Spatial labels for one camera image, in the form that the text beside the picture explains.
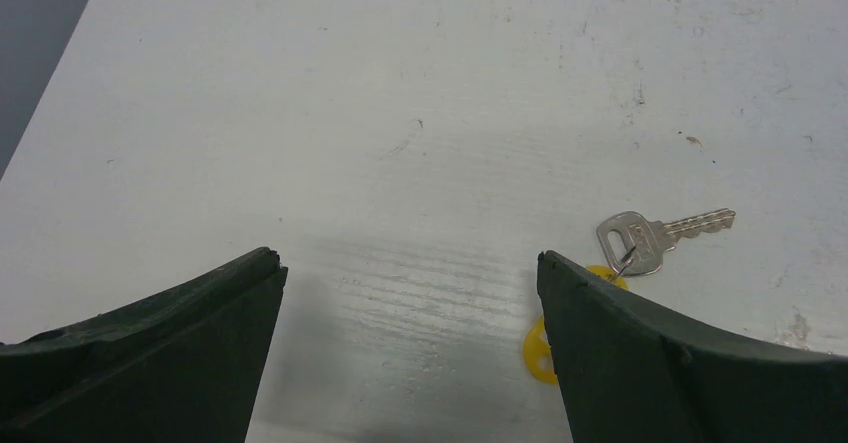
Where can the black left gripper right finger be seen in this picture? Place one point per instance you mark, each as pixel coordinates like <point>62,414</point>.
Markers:
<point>632,370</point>

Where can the yellow key tag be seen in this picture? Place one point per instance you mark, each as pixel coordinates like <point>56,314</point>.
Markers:
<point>537,351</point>

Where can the silver key with ring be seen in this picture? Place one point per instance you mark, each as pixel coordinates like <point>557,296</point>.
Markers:
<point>635,246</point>

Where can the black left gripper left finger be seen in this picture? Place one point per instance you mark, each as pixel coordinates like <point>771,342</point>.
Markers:
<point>182,365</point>

